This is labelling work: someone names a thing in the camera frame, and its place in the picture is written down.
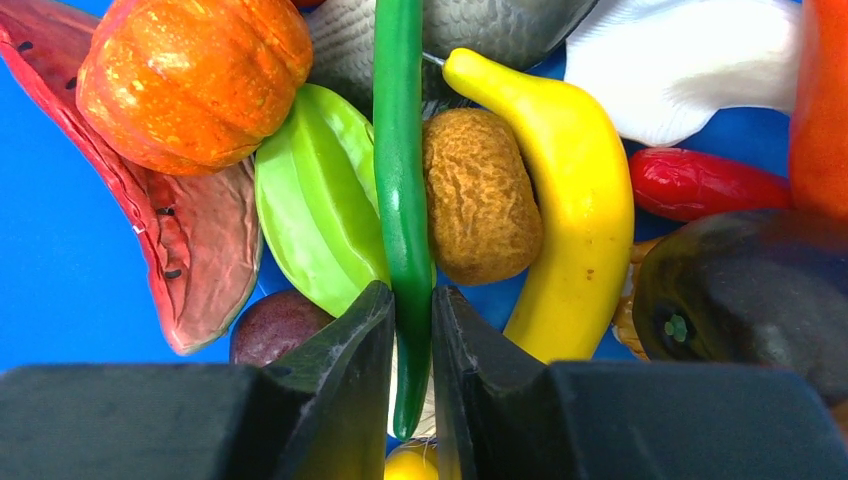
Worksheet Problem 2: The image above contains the green toy starfruit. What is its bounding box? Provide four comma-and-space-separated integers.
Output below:
255, 84, 389, 317

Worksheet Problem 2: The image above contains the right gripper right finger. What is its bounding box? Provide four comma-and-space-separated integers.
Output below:
433, 287, 847, 479

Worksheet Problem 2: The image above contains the yellow toy lemon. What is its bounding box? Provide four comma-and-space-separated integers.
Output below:
383, 441, 439, 480

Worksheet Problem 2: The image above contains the toy watermelon slice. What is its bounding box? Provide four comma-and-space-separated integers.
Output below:
1, 1, 263, 355

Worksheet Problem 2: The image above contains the dark purple toy plum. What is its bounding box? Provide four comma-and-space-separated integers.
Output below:
229, 290, 334, 367

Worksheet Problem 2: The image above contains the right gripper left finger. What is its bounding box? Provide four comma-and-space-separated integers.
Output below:
1, 282, 394, 479

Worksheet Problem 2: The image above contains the red toy chili pepper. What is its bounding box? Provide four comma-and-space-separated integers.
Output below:
629, 148, 793, 222

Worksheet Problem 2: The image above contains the orange toy carrot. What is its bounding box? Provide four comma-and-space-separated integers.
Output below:
789, 0, 847, 220

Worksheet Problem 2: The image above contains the white toy garlic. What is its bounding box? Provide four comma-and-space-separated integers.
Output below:
564, 1, 802, 146

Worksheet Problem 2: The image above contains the grey toy fish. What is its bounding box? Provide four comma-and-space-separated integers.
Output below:
305, 0, 596, 115

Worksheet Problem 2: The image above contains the green toy bean pod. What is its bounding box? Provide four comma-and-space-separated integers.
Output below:
373, 0, 434, 441

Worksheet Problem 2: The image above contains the dark toy eggplant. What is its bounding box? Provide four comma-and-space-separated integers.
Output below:
632, 209, 847, 406

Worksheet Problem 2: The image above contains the orange toy pumpkin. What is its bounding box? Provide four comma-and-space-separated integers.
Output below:
76, 1, 313, 175

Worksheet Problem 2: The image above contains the blue plastic bin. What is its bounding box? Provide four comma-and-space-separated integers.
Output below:
0, 0, 848, 458

